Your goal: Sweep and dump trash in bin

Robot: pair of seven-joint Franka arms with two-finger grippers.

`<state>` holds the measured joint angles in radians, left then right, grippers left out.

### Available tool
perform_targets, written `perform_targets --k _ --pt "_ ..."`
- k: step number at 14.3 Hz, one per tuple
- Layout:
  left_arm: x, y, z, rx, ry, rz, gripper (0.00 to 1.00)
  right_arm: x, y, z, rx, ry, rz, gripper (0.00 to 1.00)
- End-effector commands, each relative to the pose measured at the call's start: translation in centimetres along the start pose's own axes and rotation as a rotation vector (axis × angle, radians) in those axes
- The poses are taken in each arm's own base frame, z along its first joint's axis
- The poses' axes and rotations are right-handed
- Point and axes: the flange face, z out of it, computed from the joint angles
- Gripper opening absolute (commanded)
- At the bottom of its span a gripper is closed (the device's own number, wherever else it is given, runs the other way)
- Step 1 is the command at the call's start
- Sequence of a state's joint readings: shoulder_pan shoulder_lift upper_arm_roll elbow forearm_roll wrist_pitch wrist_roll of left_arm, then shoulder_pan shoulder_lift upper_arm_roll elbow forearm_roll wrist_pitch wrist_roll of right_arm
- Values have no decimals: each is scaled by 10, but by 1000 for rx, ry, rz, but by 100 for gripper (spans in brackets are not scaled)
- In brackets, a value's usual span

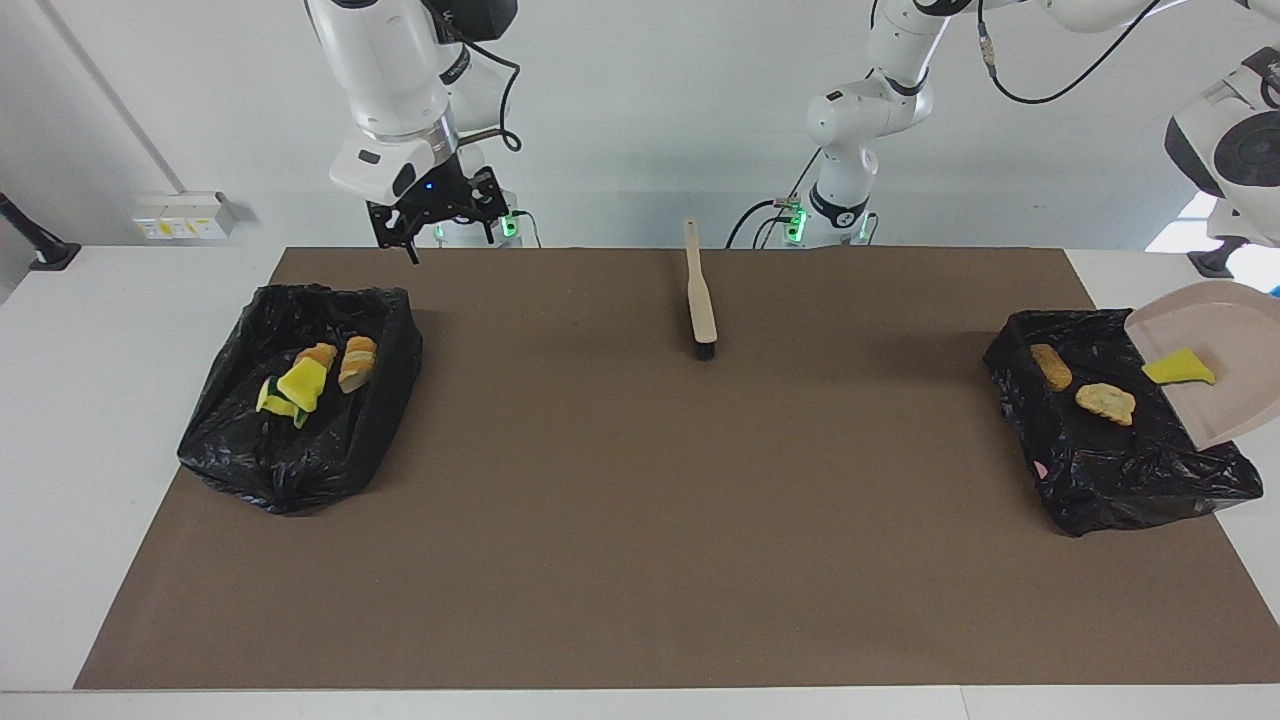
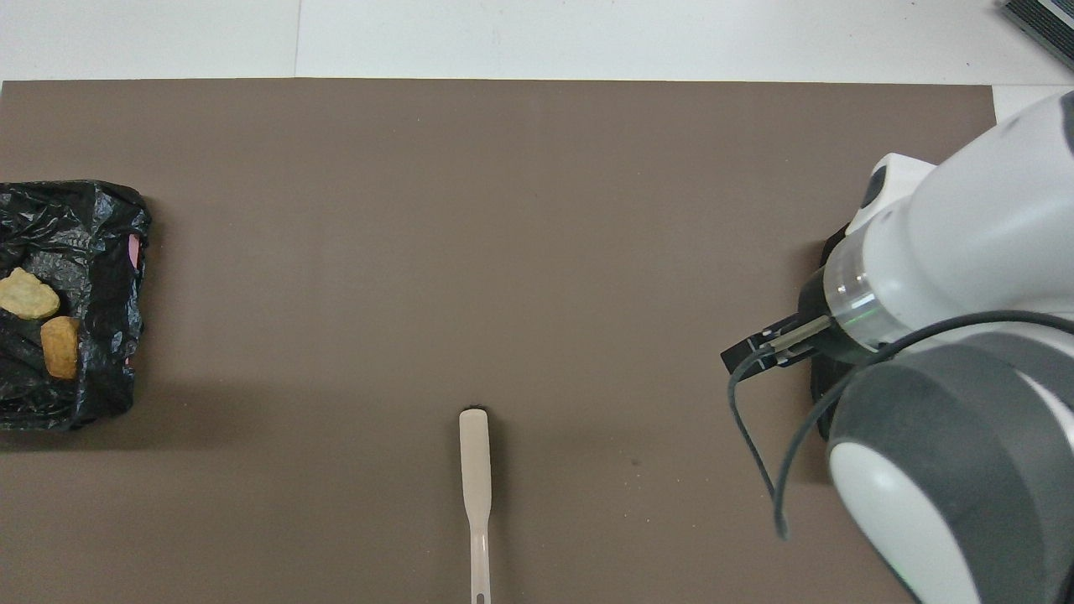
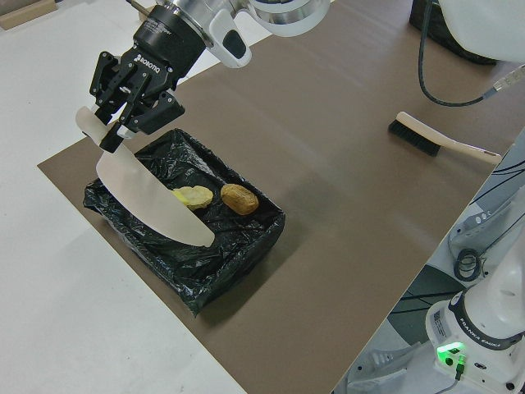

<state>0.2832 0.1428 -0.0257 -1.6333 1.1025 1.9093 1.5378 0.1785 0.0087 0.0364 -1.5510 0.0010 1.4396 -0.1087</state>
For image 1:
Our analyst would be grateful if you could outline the orange striped croissant toy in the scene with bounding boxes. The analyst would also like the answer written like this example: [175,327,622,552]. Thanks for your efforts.
[337,335,380,395]

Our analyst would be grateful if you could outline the beige hand brush black bristles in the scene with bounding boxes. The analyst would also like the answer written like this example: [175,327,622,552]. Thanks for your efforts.
[683,218,719,362]

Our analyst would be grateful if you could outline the sliced bread loaf toy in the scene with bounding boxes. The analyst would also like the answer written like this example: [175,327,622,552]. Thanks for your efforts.
[1074,382,1138,428]

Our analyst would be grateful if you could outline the beige plastic dustpan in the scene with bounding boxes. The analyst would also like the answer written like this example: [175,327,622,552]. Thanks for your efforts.
[1124,279,1280,452]

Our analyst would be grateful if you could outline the black bagged trash bin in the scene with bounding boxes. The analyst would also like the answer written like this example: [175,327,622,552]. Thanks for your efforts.
[177,284,424,516]

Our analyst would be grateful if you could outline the black bagged bin pink spot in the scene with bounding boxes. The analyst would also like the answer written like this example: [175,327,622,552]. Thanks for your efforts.
[982,308,1265,538]

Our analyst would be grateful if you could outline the black angled stand leg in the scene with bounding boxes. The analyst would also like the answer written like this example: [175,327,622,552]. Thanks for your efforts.
[1188,238,1246,279]
[0,192,83,272]

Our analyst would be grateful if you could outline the brown table mat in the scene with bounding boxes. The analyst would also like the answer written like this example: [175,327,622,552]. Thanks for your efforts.
[75,247,1280,691]

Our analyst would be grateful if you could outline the white wall socket box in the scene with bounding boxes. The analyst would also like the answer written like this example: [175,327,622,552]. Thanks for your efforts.
[132,191,239,241]

